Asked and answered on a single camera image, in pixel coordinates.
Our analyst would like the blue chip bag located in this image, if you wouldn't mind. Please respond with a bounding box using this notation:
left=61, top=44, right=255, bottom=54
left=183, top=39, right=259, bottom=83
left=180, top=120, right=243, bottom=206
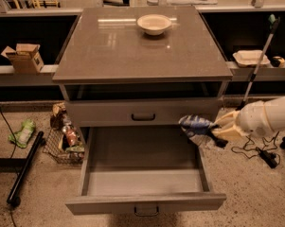
left=179, top=114, right=218, bottom=146

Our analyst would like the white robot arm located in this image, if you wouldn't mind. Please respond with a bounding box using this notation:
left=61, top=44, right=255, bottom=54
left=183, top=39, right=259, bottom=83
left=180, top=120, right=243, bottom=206
left=212, top=96, right=285, bottom=140

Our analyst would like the open grey middle drawer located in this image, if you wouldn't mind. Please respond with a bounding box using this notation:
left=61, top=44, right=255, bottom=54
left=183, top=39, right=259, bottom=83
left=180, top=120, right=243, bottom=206
left=66, top=126, right=226, bottom=217

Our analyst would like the grey drawer cabinet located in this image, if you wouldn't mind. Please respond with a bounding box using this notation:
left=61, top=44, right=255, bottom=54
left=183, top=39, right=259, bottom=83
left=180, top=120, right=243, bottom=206
left=52, top=5, right=234, bottom=134

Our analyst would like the closed grey top drawer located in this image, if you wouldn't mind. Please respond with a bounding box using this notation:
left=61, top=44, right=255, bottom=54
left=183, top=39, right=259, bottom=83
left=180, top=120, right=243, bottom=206
left=65, top=98, right=221, bottom=127

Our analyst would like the white takeout container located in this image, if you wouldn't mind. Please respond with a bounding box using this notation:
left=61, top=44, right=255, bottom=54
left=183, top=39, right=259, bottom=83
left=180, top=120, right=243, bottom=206
left=233, top=50, right=262, bottom=67

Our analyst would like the yellow tape measure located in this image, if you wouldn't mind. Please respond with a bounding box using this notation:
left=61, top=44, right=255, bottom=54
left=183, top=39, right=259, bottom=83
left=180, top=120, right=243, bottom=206
left=271, top=56, right=285, bottom=67

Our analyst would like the reacher grabber tool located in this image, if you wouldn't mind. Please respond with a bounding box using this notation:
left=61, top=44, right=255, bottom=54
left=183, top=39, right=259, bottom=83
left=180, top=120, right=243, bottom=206
left=237, top=14, right=280, bottom=111

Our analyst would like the white ceramic bowl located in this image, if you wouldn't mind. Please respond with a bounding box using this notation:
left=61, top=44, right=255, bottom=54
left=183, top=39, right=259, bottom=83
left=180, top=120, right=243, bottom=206
left=136, top=14, right=171, bottom=36

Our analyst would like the open cardboard box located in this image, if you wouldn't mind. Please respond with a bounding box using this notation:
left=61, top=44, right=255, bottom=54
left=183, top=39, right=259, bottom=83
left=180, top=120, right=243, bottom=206
left=1, top=44, right=44, bottom=74

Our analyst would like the black metal floor bar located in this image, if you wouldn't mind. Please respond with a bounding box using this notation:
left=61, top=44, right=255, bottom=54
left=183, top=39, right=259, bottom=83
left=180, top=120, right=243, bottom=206
left=7, top=131, right=44, bottom=207

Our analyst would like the black power adapter cable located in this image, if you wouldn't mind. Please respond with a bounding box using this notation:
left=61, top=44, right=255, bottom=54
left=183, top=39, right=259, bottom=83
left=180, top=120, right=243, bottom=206
left=230, top=131, right=282, bottom=169

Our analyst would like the wire basket with snacks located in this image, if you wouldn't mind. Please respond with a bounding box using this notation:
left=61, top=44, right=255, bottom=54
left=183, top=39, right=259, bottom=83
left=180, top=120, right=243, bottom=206
left=44, top=102, right=85, bottom=164

